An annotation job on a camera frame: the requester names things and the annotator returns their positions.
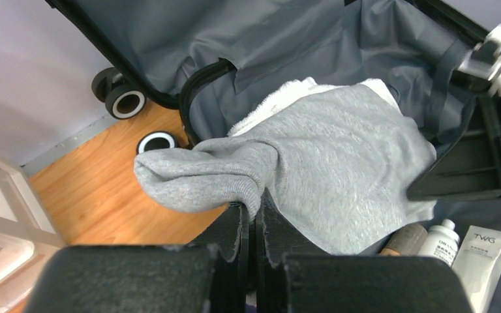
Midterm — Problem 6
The small brown box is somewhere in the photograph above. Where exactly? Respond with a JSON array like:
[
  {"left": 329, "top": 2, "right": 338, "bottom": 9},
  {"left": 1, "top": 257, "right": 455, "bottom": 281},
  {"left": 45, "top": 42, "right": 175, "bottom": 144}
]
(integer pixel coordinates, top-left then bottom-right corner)
[{"left": 379, "top": 223, "right": 428, "bottom": 256}]

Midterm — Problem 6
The small white bottle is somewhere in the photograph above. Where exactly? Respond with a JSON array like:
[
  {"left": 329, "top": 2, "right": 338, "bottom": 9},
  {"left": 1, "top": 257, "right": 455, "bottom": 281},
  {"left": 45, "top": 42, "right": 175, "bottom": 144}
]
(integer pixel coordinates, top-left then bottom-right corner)
[{"left": 417, "top": 219, "right": 460, "bottom": 267}]

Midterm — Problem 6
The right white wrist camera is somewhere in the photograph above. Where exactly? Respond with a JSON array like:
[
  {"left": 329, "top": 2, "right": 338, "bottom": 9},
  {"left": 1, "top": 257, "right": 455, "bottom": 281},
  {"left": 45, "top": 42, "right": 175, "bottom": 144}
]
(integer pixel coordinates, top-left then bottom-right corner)
[{"left": 457, "top": 24, "right": 501, "bottom": 96}]

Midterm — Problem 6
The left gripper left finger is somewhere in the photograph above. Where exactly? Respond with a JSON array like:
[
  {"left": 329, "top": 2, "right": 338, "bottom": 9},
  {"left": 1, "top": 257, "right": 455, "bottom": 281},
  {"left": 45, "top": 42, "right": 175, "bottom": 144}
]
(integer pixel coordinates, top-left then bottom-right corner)
[{"left": 24, "top": 203, "right": 249, "bottom": 312}]

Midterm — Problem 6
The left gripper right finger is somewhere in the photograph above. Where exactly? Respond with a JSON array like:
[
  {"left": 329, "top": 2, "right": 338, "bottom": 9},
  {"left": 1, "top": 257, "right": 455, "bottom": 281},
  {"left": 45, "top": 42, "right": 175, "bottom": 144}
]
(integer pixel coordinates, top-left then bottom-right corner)
[{"left": 255, "top": 192, "right": 471, "bottom": 312}]

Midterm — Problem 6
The grey garment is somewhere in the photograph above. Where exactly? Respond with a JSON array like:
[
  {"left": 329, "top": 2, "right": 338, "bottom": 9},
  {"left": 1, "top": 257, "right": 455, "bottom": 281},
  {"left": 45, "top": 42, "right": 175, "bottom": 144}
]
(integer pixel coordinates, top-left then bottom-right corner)
[{"left": 134, "top": 79, "right": 436, "bottom": 254}]

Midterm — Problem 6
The white towel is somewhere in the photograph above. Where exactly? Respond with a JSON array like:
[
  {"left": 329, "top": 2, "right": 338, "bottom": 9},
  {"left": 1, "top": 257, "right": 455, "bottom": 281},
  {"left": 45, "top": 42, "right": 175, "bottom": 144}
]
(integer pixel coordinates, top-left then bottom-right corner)
[{"left": 228, "top": 77, "right": 413, "bottom": 138}]

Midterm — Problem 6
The white plastic drawer organizer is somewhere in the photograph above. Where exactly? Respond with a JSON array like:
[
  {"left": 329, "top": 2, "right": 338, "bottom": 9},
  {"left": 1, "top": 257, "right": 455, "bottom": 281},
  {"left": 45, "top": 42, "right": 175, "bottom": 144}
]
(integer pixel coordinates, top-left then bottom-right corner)
[{"left": 0, "top": 157, "right": 66, "bottom": 312}]

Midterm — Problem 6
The white black space suitcase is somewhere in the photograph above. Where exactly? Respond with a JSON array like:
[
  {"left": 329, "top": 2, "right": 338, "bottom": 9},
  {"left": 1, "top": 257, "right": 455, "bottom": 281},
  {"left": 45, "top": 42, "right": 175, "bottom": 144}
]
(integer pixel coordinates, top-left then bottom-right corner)
[{"left": 50, "top": 1, "right": 501, "bottom": 312}]

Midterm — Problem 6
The white flat box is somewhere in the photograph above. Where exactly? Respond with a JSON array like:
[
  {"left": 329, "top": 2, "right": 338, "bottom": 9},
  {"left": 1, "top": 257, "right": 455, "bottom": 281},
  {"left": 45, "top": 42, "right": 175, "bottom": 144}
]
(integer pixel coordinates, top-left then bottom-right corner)
[{"left": 451, "top": 225, "right": 501, "bottom": 312}]

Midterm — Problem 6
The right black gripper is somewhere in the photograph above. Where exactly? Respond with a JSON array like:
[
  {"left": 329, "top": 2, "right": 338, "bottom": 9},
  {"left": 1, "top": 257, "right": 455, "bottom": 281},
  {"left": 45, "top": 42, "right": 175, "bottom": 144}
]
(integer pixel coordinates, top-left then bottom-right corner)
[{"left": 407, "top": 92, "right": 501, "bottom": 201}]

